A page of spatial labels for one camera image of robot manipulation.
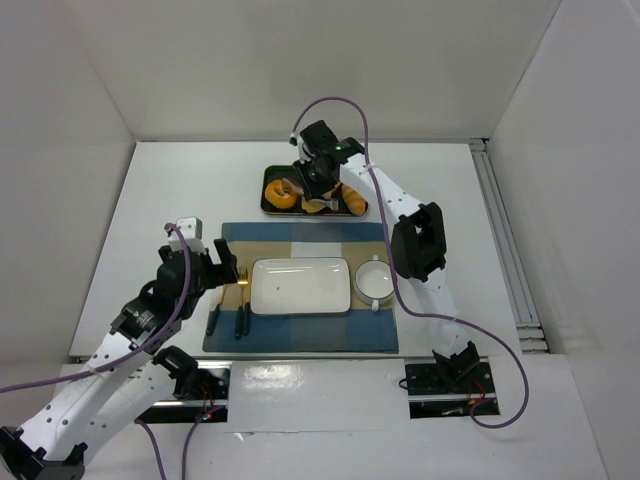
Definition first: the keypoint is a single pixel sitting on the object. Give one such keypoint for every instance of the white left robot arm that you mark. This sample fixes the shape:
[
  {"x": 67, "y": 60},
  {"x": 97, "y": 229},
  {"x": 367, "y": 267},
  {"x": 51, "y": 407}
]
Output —
[{"x": 134, "y": 367}]

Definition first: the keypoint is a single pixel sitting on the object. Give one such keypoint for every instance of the white cup with dark rim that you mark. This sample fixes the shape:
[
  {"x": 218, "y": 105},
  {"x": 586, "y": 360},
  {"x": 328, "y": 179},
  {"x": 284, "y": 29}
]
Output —
[{"x": 373, "y": 284}]

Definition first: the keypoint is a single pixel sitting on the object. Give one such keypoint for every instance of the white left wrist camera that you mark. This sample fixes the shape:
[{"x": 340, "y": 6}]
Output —
[{"x": 191, "y": 230}]

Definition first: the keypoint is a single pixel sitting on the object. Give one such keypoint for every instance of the orange bagel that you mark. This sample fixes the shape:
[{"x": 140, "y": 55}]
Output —
[{"x": 280, "y": 195}]

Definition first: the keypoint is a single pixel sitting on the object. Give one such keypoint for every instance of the striped croissant roll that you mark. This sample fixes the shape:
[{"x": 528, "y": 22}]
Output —
[{"x": 355, "y": 203}]

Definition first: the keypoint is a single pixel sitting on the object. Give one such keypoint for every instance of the stainless steel tongs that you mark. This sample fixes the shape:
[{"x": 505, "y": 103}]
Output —
[{"x": 332, "y": 202}]

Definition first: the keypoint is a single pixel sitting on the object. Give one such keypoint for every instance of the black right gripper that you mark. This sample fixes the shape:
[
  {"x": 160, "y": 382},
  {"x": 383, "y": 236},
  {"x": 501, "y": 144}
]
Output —
[{"x": 316, "y": 186}]

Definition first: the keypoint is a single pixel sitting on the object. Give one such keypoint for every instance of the gold fork green handle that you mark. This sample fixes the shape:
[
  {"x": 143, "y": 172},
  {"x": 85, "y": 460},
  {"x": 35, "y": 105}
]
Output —
[{"x": 243, "y": 282}]

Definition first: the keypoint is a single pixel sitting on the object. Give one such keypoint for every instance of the gold spoon green handle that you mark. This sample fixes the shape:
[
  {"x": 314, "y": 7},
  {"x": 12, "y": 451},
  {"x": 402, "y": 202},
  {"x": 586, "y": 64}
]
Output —
[{"x": 214, "y": 314}]

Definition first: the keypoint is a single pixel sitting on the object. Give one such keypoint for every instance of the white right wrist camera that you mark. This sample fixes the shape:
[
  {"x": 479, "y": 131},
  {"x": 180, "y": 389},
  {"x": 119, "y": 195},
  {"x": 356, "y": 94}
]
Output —
[{"x": 296, "y": 141}]

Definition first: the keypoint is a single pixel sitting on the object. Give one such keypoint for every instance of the gold knife green handle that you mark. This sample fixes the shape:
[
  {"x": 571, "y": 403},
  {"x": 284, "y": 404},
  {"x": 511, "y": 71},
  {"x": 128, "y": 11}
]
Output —
[{"x": 246, "y": 323}]

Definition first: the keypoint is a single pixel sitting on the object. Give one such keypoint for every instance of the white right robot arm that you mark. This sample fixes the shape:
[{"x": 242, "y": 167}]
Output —
[{"x": 417, "y": 242}]

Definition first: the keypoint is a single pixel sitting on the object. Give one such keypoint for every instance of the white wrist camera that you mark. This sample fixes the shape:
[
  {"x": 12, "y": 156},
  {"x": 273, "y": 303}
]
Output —
[
  {"x": 191, "y": 230},
  {"x": 296, "y": 141}
]

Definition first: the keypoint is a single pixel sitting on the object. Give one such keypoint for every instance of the white rectangular plate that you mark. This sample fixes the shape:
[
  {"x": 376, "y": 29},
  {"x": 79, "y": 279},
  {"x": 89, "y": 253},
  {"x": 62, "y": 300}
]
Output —
[{"x": 300, "y": 286}]

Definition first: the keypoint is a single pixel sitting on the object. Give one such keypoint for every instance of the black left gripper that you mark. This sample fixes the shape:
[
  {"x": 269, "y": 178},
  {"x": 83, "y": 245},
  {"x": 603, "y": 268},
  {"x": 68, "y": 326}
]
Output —
[{"x": 214, "y": 267}]

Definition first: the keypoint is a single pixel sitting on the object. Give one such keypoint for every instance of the speckled bread slice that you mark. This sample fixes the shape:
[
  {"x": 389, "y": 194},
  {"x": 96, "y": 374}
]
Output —
[{"x": 313, "y": 206}]

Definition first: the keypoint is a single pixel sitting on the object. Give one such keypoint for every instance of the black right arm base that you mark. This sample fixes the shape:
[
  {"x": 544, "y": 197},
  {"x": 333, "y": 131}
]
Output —
[{"x": 435, "y": 391}]

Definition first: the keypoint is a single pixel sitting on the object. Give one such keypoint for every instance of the dark green serving tray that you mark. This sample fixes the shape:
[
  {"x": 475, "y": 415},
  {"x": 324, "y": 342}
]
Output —
[{"x": 281, "y": 171}]

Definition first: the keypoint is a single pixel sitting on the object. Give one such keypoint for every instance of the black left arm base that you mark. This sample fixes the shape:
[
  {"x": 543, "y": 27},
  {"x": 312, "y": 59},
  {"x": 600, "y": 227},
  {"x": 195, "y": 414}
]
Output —
[{"x": 207, "y": 399}]

